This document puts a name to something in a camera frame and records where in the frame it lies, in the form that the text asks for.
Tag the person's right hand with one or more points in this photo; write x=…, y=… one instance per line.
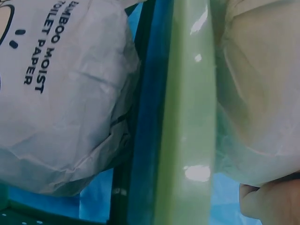
x=276, y=206

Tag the cream white soft packet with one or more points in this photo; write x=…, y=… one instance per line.
x=262, y=93

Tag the white printed wipes packet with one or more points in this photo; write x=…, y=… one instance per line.
x=65, y=98

